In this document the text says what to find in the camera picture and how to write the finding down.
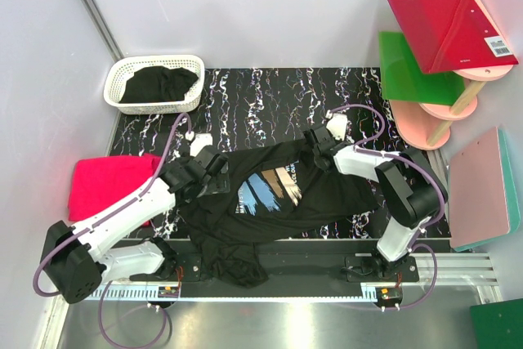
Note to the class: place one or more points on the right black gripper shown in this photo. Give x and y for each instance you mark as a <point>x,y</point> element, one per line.
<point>315,143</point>

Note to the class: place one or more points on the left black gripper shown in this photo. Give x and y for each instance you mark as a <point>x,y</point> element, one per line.
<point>215,164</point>

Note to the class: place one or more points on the black printed t-shirt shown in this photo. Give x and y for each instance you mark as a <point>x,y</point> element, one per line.
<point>276,192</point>

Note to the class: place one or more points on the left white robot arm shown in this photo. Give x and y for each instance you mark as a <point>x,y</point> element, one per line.
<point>78,259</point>

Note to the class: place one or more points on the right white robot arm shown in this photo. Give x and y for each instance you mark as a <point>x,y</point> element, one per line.
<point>413,194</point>

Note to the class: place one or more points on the black marble pattern mat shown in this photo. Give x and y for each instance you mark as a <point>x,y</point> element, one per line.
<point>248,108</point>

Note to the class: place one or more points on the folded pink t-shirt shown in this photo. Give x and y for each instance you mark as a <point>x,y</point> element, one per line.
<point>101,182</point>

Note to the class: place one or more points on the white plastic laundry basket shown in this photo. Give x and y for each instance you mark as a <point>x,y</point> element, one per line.
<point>122,70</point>

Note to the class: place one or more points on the black shirt in basket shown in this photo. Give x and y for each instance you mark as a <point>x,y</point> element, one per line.
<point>157,84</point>

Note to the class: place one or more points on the green plastic sheet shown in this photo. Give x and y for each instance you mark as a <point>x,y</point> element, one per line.
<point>402,79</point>

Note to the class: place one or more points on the pink wooden tiered shelf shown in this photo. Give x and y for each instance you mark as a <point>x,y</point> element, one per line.
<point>427,126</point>

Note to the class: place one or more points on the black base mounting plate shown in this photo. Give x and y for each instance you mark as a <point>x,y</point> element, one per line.
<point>331,269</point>

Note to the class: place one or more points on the pink clipboard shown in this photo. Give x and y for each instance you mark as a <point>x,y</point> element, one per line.
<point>482,189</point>

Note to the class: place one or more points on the red plastic folder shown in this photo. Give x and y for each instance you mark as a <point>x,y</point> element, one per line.
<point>451,35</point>

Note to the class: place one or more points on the teal board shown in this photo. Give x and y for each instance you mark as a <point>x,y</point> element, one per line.
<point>508,169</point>

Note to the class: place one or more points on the dark green board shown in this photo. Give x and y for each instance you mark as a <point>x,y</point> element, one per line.
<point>498,325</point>

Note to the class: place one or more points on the aluminium rail frame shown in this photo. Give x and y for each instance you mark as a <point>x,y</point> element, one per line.
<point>464,270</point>

